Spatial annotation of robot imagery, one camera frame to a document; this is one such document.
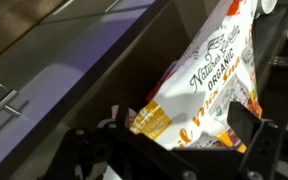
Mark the white bowl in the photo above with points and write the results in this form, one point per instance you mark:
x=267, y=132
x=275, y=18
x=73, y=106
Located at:
x=266, y=4

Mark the white orange trail mix bag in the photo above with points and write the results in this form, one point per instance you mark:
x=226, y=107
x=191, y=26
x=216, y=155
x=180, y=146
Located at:
x=197, y=100

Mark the grey kitchen cabinet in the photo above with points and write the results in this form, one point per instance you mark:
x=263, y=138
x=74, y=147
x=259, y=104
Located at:
x=67, y=66

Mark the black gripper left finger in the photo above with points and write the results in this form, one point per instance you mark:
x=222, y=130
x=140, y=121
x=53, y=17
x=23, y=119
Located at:
x=122, y=116

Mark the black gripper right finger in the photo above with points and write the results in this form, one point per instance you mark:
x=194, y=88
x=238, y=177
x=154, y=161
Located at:
x=244, y=123

